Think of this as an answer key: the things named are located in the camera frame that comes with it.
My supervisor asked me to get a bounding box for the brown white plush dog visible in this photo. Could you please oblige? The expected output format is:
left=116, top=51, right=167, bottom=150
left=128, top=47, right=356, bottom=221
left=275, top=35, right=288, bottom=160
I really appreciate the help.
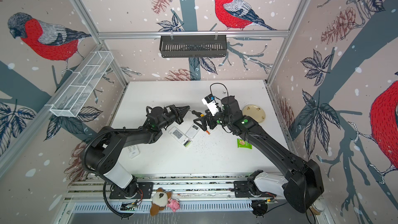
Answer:
left=150, top=188, right=172, bottom=216

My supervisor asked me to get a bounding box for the cream ceramic plate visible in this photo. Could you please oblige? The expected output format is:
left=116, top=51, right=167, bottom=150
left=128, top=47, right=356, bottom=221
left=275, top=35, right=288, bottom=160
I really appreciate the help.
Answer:
left=242, top=104, right=266, bottom=123

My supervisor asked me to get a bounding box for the amber plastic jar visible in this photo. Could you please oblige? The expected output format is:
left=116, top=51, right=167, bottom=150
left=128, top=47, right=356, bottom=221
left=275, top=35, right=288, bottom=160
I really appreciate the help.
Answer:
left=310, top=201, right=325, bottom=216

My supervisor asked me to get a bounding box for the black right base cable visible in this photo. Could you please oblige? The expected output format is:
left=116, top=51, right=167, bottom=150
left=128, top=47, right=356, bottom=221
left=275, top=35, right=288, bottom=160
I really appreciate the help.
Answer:
left=264, top=202, right=315, bottom=224

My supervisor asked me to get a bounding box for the green snack packet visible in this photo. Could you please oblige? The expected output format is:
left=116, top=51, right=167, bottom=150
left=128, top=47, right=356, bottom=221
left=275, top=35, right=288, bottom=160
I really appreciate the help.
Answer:
left=237, top=139, right=252, bottom=149

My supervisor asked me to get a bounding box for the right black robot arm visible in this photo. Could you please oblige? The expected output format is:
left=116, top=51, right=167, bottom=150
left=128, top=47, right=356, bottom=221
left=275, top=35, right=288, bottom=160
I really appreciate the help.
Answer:
left=192, top=95, right=324, bottom=213

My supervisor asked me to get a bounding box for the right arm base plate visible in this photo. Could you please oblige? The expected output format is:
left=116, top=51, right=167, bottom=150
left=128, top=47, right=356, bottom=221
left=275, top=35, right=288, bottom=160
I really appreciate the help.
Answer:
left=232, top=180, right=277, bottom=198

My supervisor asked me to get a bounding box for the black wire wall basket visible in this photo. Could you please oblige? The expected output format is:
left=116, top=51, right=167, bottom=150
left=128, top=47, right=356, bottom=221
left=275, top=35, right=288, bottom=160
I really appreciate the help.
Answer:
left=159, top=35, right=227, bottom=58

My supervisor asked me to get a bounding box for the white wire wall basket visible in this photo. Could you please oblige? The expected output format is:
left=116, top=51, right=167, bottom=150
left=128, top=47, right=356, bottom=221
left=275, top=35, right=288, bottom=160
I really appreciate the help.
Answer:
left=50, top=51, right=114, bottom=117

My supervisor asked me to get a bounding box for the black yellow screwdriver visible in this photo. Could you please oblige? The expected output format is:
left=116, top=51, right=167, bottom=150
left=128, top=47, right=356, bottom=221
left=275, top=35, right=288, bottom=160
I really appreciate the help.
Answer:
left=192, top=111, right=205, bottom=117

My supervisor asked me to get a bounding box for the black left base cable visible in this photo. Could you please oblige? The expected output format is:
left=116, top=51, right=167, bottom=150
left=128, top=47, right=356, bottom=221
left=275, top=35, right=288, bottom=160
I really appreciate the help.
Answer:
left=102, top=180, right=139, bottom=219

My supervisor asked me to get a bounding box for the black base cable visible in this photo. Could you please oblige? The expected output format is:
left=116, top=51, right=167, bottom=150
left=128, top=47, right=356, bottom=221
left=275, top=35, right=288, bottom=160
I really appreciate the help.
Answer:
left=264, top=202, right=315, bottom=224
left=102, top=180, right=139, bottom=219

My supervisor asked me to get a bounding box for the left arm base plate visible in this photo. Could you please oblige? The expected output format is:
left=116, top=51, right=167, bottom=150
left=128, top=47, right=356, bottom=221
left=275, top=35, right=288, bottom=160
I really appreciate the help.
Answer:
left=109, top=182, right=154, bottom=200

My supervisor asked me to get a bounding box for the pink plush toy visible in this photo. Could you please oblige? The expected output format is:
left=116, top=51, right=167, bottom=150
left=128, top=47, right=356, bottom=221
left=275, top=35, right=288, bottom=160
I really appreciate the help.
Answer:
left=167, top=199, right=180, bottom=213

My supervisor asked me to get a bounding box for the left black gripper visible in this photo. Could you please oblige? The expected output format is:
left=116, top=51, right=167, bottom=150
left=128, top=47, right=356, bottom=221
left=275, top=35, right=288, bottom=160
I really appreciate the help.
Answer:
left=158, top=105, right=190, bottom=131

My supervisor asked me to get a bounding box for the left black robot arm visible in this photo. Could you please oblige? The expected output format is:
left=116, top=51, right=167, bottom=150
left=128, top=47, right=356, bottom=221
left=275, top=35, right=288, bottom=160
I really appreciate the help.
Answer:
left=80, top=105, right=190, bottom=198

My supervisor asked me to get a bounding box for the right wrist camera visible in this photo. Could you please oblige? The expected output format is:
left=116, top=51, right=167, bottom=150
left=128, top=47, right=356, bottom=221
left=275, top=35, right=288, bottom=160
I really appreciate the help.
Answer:
left=202, top=94, right=221, bottom=116

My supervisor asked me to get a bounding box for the white red remote control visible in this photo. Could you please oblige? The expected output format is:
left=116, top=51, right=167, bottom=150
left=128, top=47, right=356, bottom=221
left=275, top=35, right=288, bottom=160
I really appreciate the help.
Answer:
left=186, top=124, right=200, bottom=139

